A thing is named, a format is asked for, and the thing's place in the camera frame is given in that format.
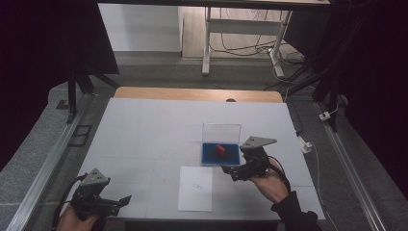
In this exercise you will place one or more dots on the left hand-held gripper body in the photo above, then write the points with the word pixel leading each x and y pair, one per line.
pixel 88 197

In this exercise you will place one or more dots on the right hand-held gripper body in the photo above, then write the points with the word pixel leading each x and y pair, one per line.
pixel 256 159

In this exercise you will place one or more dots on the red stamp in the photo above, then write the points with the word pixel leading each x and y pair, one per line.
pixel 220 149

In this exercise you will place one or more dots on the blue ink pad box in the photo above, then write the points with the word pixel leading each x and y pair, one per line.
pixel 208 157

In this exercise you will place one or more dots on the person's left hand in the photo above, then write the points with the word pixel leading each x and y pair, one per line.
pixel 73 223

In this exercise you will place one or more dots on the person's right hand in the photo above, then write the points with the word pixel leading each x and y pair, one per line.
pixel 272 184

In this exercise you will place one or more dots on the white paper sheet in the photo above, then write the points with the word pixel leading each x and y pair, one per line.
pixel 195 195

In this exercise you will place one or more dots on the white table cover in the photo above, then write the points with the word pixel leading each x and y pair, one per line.
pixel 150 134

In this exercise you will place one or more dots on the small white adapter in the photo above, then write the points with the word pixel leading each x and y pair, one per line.
pixel 324 115

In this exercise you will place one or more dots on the wooden table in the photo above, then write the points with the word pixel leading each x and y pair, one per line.
pixel 192 94

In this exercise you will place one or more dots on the small black floor plate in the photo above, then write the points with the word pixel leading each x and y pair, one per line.
pixel 62 104

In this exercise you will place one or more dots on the black metal stand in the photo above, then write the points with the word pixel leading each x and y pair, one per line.
pixel 324 86
pixel 72 93

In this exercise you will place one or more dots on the dark curtain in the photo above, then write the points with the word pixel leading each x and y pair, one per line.
pixel 38 57
pixel 375 80

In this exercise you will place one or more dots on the white cabinet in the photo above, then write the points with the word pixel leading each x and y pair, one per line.
pixel 141 29

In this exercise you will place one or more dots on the aluminium floor rail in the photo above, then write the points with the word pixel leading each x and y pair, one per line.
pixel 349 170
pixel 48 166

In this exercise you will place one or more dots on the black floor frame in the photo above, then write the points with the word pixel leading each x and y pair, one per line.
pixel 80 136

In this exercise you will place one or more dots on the white desk frame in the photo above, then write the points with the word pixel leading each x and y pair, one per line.
pixel 243 27

